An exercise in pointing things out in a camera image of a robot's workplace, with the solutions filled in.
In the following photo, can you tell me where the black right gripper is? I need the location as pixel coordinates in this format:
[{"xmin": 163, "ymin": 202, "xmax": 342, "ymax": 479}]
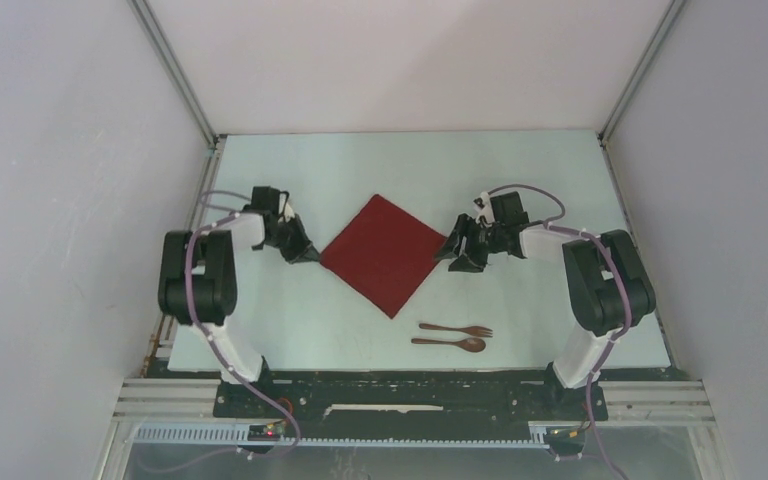
[{"xmin": 432, "ymin": 212, "xmax": 505, "ymax": 273}]

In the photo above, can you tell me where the red cloth napkin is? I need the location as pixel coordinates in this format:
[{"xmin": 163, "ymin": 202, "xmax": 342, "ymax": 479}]
[{"xmin": 320, "ymin": 194, "xmax": 446, "ymax": 319}]

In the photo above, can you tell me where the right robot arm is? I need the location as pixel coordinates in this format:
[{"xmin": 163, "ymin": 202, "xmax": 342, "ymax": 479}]
[{"xmin": 434, "ymin": 183, "xmax": 656, "ymax": 418}]

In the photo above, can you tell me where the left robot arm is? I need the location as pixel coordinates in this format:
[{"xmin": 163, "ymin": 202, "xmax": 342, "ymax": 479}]
[{"xmin": 158, "ymin": 186, "xmax": 320, "ymax": 417}]

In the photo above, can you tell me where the brown wooden fork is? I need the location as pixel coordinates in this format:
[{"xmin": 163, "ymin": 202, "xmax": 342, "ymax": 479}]
[{"xmin": 418, "ymin": 323, "xmax": 493, "ymax": 338}]

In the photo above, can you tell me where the brown wooden spoon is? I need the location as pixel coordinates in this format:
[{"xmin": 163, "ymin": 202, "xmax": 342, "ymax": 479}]
[{"xmin": 410, "ymin": 337, "xmax": 487, "ymax": 353}]

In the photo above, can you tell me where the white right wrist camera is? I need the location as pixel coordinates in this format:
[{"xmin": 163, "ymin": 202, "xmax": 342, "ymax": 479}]
[{"xmin": 473, "ymin": 191, "xmax": 495, "ymax": 225}]

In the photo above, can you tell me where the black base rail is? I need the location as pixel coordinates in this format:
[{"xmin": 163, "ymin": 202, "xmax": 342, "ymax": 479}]
[{"xmin": 118, "ymin": 368, "xmax": 717, "ymax": 452}]

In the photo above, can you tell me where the right aluminium frame post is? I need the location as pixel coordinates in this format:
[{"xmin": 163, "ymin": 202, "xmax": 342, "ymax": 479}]
[{"xmin": 598, "ymin": 0, "xmax": 688, "ymax": 148}]

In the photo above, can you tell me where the aluminium frame post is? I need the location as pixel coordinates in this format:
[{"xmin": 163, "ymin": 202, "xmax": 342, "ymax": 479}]
[
  {"xmin": 598, "ymin": 0, "xmax": 688, "ymax": 148},
  {"xmin": 127, "ymin": 0, "xmax": 219, "ymax": 149}
]

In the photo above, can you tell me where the left aluminium frame post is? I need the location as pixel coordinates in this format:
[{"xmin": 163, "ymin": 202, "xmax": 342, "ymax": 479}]
[{"xmin": 127, "ymin": 0, "xmax": 219, "ymax": 149}]

